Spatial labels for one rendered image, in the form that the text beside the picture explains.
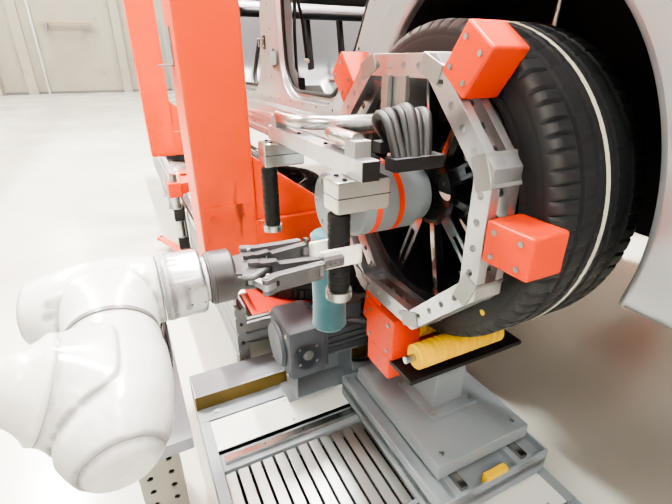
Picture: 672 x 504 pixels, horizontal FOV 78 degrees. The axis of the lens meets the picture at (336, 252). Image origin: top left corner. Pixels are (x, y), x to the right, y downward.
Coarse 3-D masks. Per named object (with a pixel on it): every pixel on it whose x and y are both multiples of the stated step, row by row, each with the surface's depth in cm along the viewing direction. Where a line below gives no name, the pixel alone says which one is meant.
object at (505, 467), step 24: (360, 384) 137; (360, 408) 128; (384, 432) 116; (528, 432) 116; (408, 456) 112; (504, 456) 111; (528, 456) 109; (408, 480) 109; (432, 480) 105; (456, 480) 102; (480, 480) 105; (504, 480) 106
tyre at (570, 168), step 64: (576, 64) 69; (512, 128) 67; (576, 128) 64; (640, 128) 70; (576, 192) 64; (640, 192) 71; (384, 256) 111; (576, 256) 69; (448, 320) 91; (512, 320) 76
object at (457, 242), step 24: (432, 96) 87; (432, 120) 88; (432, 144) 89; (456, 144) 84; (432, 168) 96; (456, 168) 83; (432, 192) 98; (456, 192) 85; (432, 216) 96; (456, 216) 88; (384, 240) 112; (408, 240) 104; (432, 240) 95; (456, 240) 88; (408, 264) 108; (432, 264) 96; (456, 264) 111; (432, 288) 99
